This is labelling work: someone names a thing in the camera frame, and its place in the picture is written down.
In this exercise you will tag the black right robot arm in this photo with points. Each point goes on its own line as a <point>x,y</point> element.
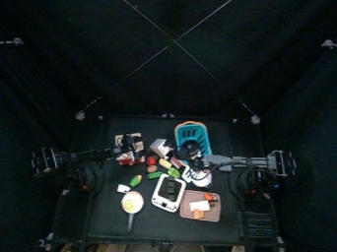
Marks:
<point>245,160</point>

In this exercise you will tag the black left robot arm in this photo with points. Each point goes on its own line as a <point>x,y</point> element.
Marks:
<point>88,154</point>

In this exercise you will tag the toy strawberry cake slice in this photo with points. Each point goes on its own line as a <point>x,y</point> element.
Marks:
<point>177,162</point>

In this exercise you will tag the red toy food piece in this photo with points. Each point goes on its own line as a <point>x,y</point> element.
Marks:
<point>130,161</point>

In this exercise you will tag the red toy tomato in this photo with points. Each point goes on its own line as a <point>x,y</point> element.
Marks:
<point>152,160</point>

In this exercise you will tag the toy butter toast piece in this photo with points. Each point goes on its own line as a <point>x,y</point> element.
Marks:
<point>165,163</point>

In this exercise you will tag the beige toy egg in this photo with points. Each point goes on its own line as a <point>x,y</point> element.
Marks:
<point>152,168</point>

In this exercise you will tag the light green toy lettuce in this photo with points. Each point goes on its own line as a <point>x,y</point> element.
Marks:
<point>174,172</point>

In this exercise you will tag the white toy pot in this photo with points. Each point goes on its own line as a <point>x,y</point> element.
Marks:
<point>203,179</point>

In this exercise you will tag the dark green toy vegetable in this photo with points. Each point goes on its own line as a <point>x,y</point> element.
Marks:
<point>154,175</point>

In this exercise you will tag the toy corn cob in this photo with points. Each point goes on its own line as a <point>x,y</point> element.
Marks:
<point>136,180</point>

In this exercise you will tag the orange toy food piece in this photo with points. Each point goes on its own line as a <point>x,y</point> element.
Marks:
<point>212,199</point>

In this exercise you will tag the toy frying pan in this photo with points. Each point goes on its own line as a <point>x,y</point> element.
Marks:
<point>133,197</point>

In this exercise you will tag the white card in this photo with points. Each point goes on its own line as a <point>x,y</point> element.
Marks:
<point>200,205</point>

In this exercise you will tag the white sushi tray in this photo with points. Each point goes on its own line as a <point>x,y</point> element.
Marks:
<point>164,203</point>

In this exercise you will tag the toy fried egg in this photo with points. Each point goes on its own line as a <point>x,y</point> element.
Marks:
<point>130,204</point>

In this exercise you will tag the small orange toy food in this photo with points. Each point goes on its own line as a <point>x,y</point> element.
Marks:
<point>199,214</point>

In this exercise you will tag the metal frame bracket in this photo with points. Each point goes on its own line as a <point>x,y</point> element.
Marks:
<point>256,119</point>
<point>17,41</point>
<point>328,43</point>
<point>80,115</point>

